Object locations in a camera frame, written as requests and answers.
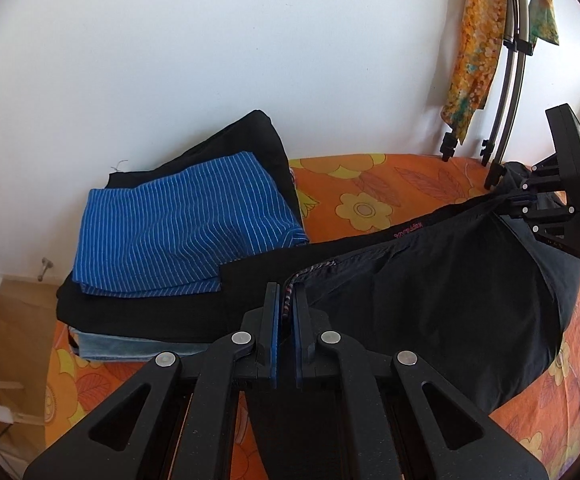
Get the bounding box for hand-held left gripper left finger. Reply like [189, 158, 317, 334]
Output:
[22, 282, 281, 480]

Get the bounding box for folded denim garment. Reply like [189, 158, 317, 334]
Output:
[67, 325, 211, 363]

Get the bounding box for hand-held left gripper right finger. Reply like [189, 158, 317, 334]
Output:
[295, 290, 553, 480]

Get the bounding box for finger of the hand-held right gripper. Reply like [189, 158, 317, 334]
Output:
[498, 201, 579, 250]
[507, 153, 569, 202]

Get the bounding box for blue striped folded garment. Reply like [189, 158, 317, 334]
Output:
[72, 151, 308, 300]

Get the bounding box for green floral scarf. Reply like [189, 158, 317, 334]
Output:
[522, 0, 560, 56]

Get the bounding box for black folded garment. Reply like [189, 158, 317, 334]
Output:
[56, 109, 311, 348]

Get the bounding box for grey metal folding rack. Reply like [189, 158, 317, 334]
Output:
[440, 0, 538, 191]

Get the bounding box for orange floral scarf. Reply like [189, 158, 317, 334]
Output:
[440, 0, 513, 143]

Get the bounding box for dark navy pants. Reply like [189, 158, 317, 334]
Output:
[220, 160, 580, 480]

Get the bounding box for orange floral bed sheet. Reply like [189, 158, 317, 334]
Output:
[45, 152, 580, 480]

